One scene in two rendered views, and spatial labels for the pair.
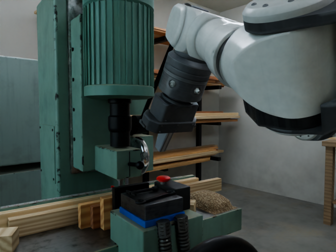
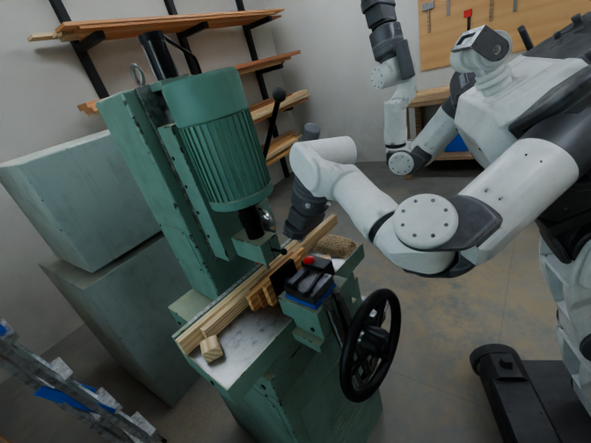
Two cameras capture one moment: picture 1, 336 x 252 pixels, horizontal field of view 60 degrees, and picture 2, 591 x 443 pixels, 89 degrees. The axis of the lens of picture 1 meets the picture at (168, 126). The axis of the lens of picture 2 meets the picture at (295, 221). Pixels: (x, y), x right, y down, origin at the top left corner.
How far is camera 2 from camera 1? 0.33 m
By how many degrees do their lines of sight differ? 25
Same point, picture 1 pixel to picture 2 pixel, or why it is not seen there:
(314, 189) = not seen: hidden behind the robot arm
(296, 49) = (436, 255)
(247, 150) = (324, 127)
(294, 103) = (433, 270)
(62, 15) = (144, 124)
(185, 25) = (321, 182)
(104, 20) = (212, 145)
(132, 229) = (305, 311)
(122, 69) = (244, 183)
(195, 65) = not seen: hidden behind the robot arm
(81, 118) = (211, 221)
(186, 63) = not seen: hidden behind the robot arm
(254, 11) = (407, 239)
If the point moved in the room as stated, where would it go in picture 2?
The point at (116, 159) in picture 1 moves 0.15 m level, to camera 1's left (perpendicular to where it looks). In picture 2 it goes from (261, 251) to (209, 269)
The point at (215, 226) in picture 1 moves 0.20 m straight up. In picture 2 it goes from (348, 266) to (337, 212)
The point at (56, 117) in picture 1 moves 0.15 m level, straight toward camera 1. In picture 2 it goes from (183, 223) to (198, 238)
